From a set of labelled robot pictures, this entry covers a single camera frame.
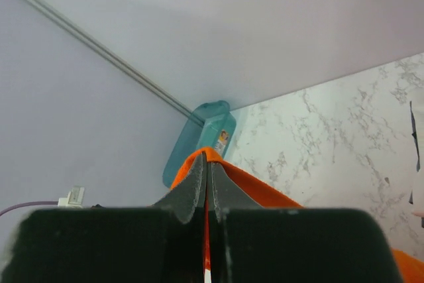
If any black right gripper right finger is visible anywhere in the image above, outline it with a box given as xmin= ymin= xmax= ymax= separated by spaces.
xmin=207 ymin=162 xmax=262 ymax=222

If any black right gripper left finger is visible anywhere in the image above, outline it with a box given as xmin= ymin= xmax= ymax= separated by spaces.
xmin=153 ymin=152 xmax=207 ymax=224

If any orange t shirt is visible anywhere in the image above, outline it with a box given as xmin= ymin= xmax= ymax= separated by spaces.
xmin=170 ymin=147 xmax=423 ymax=282

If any teal plastic bin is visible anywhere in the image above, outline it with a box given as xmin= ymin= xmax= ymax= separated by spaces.
xmin=162 ymin=100 xmax=237 ymax=188

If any white folded t shirt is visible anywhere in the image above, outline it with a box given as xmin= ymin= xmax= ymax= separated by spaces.
xmin=409 ymin=88 xmax=423 ymax=219

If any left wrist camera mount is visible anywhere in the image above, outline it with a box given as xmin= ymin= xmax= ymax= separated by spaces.
xmin=57 ymin=186 xmax=85 ymax=208

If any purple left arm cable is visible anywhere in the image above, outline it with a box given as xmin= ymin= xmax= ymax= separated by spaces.
xmin=0 ymin=199 xmax=60 ymax=217

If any left aluminium frame post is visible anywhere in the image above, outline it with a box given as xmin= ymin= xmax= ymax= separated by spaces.
xmin=24 ymin=0 xmax=193 ymax=118

